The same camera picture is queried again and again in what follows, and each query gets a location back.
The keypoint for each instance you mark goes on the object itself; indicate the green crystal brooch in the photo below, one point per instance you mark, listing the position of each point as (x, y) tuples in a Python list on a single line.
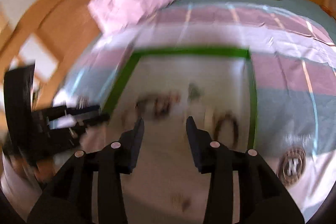
[(194, 92)]

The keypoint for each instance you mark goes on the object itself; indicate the teal green blanket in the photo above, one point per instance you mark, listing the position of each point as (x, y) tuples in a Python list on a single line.
[(300, 7)]

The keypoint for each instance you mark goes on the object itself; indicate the striped pastel bed sheet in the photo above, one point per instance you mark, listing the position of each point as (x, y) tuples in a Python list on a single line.
[(293, 60)]

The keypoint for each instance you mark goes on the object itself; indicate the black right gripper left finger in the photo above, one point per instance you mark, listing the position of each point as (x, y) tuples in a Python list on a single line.
[(68, 197)]

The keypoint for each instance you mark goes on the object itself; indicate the wooden bed footboard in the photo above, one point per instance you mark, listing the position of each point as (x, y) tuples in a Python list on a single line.
[(63, 27)]

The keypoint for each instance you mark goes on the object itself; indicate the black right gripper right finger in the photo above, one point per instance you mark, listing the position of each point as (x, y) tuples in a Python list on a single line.
[(262, 196)]

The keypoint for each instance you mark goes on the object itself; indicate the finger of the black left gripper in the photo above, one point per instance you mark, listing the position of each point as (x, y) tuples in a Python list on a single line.
[(53, 113), (62, 139)]

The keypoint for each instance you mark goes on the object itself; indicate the green white cardboard box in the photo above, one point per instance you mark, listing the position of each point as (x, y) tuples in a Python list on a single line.
[(157, 81)]

